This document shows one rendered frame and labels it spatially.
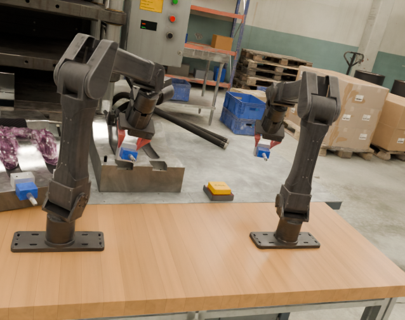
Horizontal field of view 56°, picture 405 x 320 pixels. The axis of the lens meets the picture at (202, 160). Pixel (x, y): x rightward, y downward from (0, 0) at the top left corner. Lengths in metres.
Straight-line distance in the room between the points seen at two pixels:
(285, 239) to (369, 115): 4.12
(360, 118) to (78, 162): 4.45
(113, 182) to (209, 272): 0.43
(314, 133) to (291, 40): 7.55
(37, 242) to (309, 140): 0.70
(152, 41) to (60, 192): 1.24
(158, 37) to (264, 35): 6.41
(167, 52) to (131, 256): 1.29
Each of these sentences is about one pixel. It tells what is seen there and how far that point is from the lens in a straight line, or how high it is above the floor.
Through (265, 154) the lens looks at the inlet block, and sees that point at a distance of 1.38.
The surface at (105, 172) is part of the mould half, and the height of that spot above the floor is 0.87.
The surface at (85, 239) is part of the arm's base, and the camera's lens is 0.97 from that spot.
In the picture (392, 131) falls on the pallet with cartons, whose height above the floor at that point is 0.39.
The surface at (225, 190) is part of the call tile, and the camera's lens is 1.26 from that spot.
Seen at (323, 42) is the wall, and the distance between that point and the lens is 8.86.
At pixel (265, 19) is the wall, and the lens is 8.30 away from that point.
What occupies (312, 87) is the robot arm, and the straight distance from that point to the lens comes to 1.03.
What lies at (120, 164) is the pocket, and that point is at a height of 0.87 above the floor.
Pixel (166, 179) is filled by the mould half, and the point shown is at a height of 0.85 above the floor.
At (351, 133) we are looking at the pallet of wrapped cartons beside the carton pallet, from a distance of 5.06.
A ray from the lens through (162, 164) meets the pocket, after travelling 1.25.
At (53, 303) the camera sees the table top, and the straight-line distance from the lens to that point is 0.82.
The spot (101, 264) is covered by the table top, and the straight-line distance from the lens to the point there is 0.91.
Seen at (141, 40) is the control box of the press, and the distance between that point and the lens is 1.98.
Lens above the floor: 1.35
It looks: 20 degrees down
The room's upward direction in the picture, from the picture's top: 11 degrees clockwise
